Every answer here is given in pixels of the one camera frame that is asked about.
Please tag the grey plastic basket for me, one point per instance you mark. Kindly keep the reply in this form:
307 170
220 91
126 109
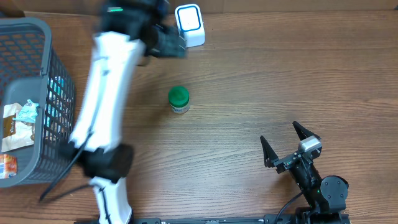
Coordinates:
28 61

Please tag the green lid jar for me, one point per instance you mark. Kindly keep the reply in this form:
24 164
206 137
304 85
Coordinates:
179 99

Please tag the white barcode scanner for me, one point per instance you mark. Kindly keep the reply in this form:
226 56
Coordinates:
190 24

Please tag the teal wipes packet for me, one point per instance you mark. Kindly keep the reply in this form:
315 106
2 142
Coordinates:
28 113

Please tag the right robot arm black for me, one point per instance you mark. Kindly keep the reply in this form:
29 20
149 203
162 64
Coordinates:
320 200

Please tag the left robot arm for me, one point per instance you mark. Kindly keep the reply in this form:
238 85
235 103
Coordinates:
128 31

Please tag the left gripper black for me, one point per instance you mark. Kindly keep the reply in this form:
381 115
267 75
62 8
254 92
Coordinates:
173 50

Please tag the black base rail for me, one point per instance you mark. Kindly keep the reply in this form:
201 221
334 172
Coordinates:
211 221

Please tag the teal packet behind basket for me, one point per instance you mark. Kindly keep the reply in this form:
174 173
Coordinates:
56 99

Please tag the orange Kleenex tissue pack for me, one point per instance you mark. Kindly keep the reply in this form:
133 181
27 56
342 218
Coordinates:
8 166

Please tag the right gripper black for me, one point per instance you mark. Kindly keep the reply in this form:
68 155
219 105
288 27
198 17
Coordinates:
272 158

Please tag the beige snack pouch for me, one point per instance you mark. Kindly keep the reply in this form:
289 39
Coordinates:
16 134

